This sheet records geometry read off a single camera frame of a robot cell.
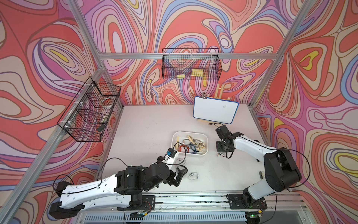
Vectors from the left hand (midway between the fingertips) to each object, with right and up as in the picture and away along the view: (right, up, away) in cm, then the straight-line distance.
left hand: (181, 168), depth 64 cm
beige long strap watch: (-2, +6, +27) cm, 28 cm away
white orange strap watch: (+26, 0, +22) cm, 34 cm away
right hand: (+28, +1, +26) cm, 38 cm away
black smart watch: (+2, 0, -5) cm, 5 cm away
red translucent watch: (-1, +3, +28) cm, 28 cm away
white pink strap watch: (-1, -3, +22) cm, 23 cm away
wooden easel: (+24, +39, +26) cm, 52 cm away
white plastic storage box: (+15, +8, +34) cm, 38 cm away
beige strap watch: (+8, +8, +29) cm, 31 cm away
